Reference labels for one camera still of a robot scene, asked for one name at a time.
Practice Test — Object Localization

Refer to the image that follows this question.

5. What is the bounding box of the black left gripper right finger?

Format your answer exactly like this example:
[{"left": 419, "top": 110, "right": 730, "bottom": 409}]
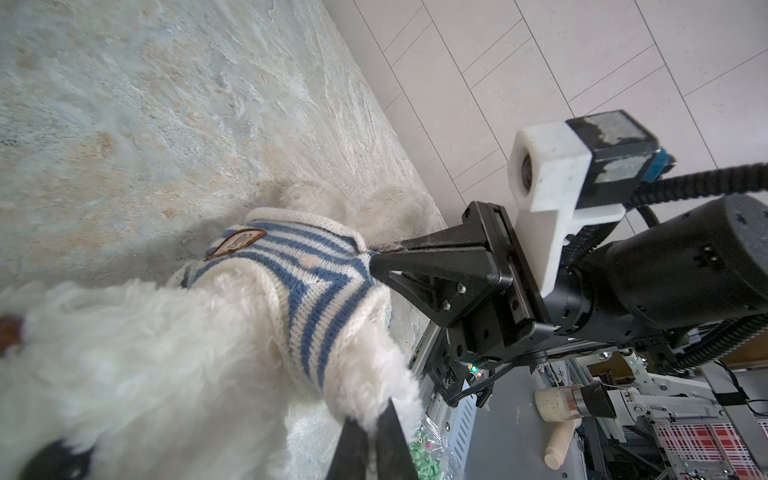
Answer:
[{"left": 375, "top": 400, "right": 418, "bottom": 480}]

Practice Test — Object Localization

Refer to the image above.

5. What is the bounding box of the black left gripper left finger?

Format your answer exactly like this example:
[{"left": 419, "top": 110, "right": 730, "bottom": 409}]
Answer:
[{"left": 326, "top": 418, "right": 369, "bottom": 480}]

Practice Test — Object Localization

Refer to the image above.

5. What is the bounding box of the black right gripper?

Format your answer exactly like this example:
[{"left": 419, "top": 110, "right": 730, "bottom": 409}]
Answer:
[{"left": 370, "top": 203, "right": 554, "bottom": 402}]

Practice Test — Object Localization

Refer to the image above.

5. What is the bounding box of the blue white striped knit sweater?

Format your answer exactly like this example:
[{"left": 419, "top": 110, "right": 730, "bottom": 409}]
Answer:
[{"left": 168, "top": 207, "right": 392, "bottom": 393}]

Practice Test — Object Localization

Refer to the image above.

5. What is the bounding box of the white fluffy teddy bear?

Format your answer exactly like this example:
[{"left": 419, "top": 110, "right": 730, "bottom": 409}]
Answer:
[{"left": 1, "top": 180, "right": 434, "bottom": 479}]

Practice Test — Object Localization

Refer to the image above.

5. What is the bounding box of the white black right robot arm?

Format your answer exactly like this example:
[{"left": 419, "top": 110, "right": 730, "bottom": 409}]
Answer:
[{"left": 370, "top": 195, "right": 767, "bottom": 405}]

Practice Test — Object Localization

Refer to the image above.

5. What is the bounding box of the clear bag of green parts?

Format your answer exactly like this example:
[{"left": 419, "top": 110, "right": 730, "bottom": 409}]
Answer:
[{"left": 410, "top": 418, "right": 446, "bottom": 480}]

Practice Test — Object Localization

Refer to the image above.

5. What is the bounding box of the aluminium front mounting rail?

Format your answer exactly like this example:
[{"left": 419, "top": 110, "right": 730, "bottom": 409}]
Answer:
[{"left": 410, "top": 324, "right": 477, "bottom": 479}]

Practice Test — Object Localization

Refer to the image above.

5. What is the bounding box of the black corrugated cable conduit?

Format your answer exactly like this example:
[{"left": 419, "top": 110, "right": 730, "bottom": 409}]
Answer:
[{"left": 560, "top": 161, "right": 768, "bottom": 373}]

